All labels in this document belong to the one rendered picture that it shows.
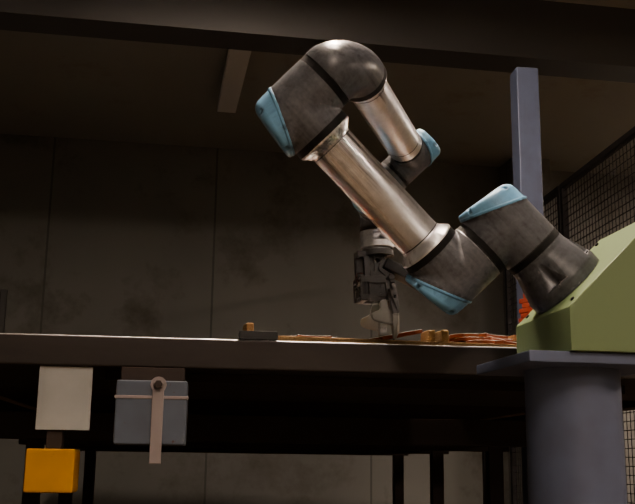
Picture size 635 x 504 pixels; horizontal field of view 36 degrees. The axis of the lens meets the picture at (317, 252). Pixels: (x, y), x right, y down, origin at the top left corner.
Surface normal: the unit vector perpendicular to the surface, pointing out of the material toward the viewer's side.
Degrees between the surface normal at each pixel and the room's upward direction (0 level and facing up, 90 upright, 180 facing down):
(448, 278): 107
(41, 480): 90
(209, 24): 90
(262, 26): 90
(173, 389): 90
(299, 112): 111
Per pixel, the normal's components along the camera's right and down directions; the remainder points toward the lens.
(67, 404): 0.11, -0.21
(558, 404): -0.51, -0.19
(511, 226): -0.04, -0.03
